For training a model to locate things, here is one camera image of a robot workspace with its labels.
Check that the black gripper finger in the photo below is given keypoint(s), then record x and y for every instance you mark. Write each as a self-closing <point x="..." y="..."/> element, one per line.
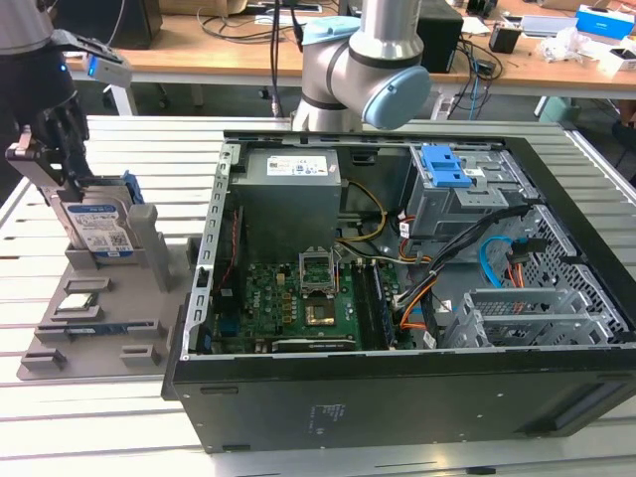
<point x="72" y="134"/>
<point x="45" y="174"/>

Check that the hard disk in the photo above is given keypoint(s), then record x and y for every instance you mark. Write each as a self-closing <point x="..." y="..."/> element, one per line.
<point x="94" y="223"/>

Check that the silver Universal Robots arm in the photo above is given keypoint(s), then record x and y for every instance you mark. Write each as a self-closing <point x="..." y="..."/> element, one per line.
<point x="377" y="54"/>

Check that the metal disk bay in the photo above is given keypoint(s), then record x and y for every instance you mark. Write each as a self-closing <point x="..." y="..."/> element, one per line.
<point x="522" y="298"/>

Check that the large black box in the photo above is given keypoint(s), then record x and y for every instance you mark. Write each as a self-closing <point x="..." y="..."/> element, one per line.
<point x="129" y="25"/>

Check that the silver CPU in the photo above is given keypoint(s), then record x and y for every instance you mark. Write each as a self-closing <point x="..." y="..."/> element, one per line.
<point x="74" y="303"/>

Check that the wooden desk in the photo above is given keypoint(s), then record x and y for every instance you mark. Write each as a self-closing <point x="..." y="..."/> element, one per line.
<point x="199" y="59"/>

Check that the grey parts rack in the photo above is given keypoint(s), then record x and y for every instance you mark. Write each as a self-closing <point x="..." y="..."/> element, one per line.
<point x="134" y="298"/>

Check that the blue RAM stick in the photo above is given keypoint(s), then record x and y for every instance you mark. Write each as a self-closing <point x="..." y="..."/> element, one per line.
<point x="114" y="328"/>

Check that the grey power supply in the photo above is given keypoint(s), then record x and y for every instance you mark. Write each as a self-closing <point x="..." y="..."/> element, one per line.
<point x="283" y="204"/>

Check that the green motherboard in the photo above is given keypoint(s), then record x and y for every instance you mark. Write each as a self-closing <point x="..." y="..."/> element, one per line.
<point x="268" y="298"/>

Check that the CPU socket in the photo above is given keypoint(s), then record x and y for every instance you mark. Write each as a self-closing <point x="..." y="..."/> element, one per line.
<point x="320" y="313"/>

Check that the black graphics card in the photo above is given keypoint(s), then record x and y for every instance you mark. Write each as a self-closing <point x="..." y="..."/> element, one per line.
<point x="308" y="345"/>

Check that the black RAM slot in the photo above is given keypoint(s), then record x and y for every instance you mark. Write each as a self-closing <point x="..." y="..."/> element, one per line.
<point x="365" y="308"/>

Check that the installed RAM stick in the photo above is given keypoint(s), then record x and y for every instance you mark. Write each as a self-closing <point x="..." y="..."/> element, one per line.
<point x="385" y="308"/>

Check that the blue plastic latch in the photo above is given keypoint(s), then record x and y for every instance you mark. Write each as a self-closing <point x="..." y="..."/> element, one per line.
<point x="442" y="166"/>

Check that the black speaker box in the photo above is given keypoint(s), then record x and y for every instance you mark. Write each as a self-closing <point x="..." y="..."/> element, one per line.
<point x="442" y="40"/>

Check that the grey optical drive cage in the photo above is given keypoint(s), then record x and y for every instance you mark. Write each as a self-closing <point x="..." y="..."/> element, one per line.
<point x="447" y="208"/>

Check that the black PC case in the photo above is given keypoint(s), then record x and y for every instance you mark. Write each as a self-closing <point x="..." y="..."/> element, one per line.
<point x="397" y="397"/>

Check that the small black box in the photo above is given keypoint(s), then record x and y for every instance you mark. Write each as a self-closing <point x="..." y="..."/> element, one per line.
<point x="504" y="40"/>

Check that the grey flat tray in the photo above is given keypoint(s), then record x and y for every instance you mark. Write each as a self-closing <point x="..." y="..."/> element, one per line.
<point x="549" y="25"/>

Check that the clear plastic bag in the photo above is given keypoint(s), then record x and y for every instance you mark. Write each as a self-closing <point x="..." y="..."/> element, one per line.
<point x="564" y="47"/>

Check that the blue white carton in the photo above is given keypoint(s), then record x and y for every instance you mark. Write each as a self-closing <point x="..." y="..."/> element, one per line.
<point x="606" y="22"/>

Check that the white box with phone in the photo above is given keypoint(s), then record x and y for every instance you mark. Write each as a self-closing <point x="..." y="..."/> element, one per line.
<point x="621" y="62"/>

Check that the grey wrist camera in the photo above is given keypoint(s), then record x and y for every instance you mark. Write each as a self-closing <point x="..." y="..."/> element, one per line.
<point x="109" y="69"/>

